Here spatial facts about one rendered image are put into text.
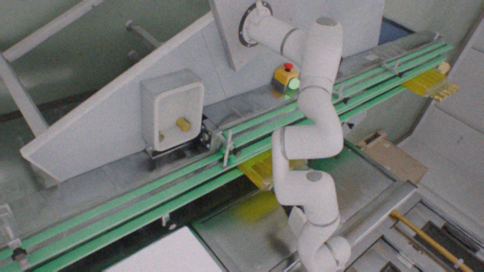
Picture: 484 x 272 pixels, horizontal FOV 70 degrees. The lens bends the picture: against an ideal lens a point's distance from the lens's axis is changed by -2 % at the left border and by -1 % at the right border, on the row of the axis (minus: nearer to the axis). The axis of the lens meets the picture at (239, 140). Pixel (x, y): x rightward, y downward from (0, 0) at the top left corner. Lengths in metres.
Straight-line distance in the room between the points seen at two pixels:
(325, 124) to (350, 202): 0.77
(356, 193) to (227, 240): 0.63
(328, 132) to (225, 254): 0.58
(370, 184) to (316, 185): 0.85
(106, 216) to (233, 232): 0.44
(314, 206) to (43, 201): 0.75
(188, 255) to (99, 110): 0.53
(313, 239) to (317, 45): 0.49
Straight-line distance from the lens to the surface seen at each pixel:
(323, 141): 0.84
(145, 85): 1.07
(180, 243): 1.23
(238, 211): 1.33
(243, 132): 1.24
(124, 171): 1.19
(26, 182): 1.52
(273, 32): 1.12
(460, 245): 1.69
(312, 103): 0.86
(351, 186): 1.63
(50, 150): 1.10
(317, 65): 0.91
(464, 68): 7.13
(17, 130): 1.75
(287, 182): 0.86
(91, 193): 1.14
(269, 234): 1.30
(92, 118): 1.09
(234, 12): 1.14
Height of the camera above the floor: 1.56
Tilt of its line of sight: 31 degrees down
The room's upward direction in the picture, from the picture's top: 132 degrees clockwise
